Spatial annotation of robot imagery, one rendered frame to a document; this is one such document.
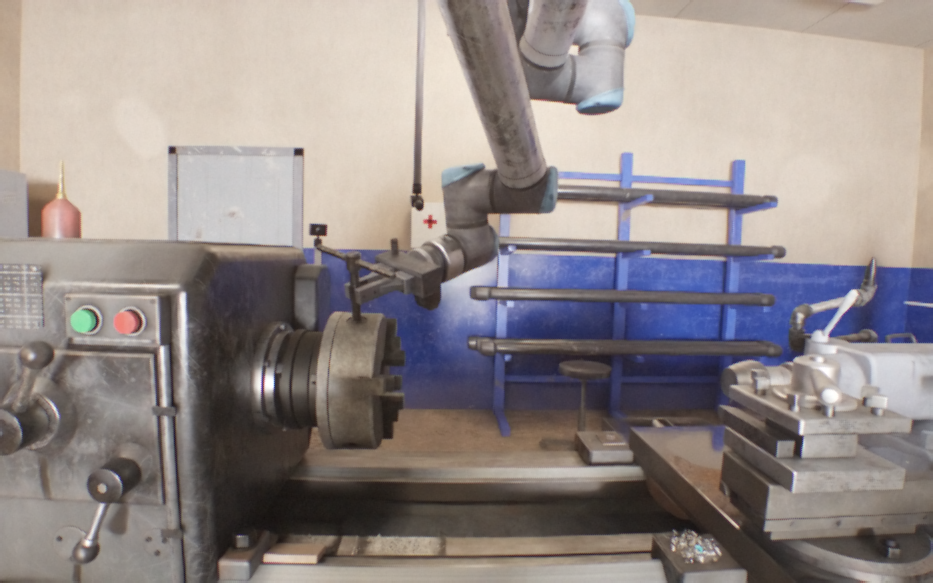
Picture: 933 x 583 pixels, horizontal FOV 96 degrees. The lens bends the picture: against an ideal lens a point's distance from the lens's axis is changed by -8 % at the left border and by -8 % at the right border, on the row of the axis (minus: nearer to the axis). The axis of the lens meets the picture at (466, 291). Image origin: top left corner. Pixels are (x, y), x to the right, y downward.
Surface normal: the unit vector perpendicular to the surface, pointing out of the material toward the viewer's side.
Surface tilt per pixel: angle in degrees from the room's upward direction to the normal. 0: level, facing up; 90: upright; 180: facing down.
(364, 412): 100
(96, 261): 45
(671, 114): 90
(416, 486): 90
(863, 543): 0
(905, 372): 86
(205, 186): 90
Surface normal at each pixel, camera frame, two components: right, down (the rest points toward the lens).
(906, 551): 0.03, -1.00
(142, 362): 0.05, 0.08
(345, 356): 0.06, -0.47
